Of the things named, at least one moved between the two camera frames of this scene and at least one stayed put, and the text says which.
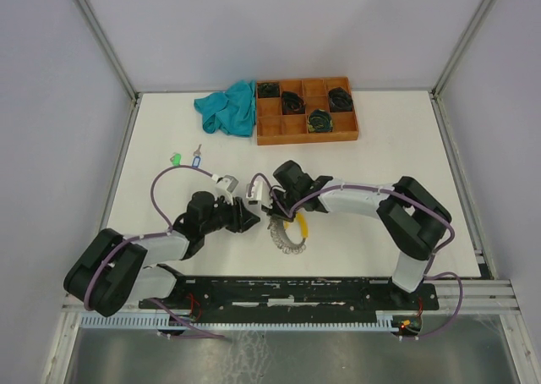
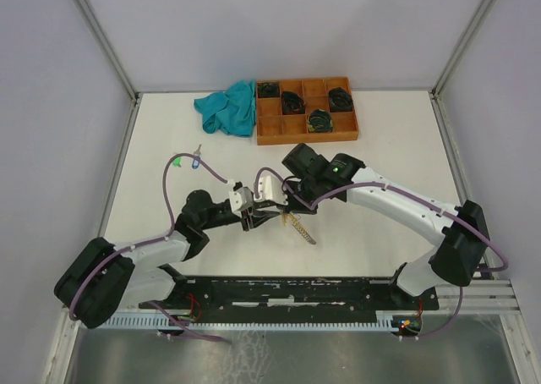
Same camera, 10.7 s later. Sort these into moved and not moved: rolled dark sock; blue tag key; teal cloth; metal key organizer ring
Moved: metal key organizer ring
Not moved: blue tag key; teal cloth; rolled dark sock
